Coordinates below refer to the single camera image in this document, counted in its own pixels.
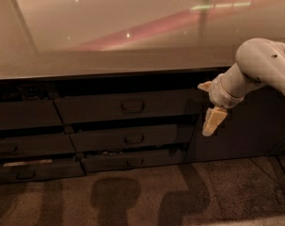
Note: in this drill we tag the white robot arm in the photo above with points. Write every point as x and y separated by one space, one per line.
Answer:
258 63

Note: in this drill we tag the dark cabinet door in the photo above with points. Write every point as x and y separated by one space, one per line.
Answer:
254 127

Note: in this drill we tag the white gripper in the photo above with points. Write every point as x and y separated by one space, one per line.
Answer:
217 95

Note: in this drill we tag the dark counter cabinet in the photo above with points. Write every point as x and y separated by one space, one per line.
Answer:
41 89

